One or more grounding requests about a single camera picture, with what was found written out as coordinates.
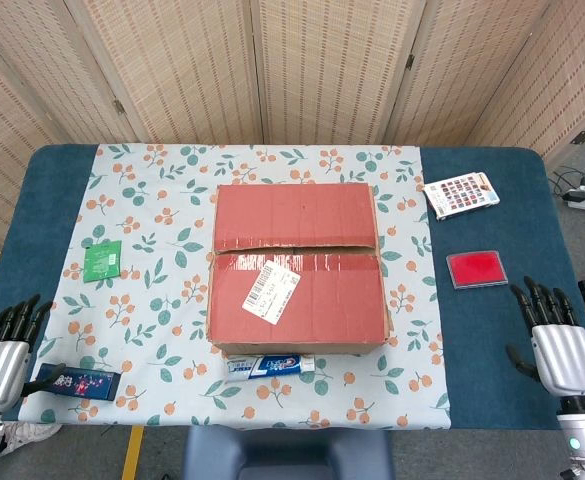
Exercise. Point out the floral print tablecloth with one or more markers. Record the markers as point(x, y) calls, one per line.
point(147, 225)

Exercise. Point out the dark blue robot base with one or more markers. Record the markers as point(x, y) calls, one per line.
point(287, 452)

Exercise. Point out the woven folding screen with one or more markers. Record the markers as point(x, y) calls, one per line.
point(322, 65)

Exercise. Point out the red ink pad case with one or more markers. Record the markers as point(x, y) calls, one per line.
point(476, 269)

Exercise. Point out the colourful patterned card box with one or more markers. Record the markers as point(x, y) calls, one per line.
point(462, 196)

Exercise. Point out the dark blue rectangular box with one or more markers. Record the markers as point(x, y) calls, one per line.
point(84, 385)

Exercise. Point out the blue white toothpaste tube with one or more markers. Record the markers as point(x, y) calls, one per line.
point(267, 367)

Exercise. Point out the green sachet packet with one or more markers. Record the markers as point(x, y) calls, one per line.
point(102, 261)

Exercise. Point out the white sneaker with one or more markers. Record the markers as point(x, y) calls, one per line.
point(29, 435)

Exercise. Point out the cardboard box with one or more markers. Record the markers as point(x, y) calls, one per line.
point(297, 300)

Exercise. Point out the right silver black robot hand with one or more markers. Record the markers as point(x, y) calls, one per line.
point(564, 360)

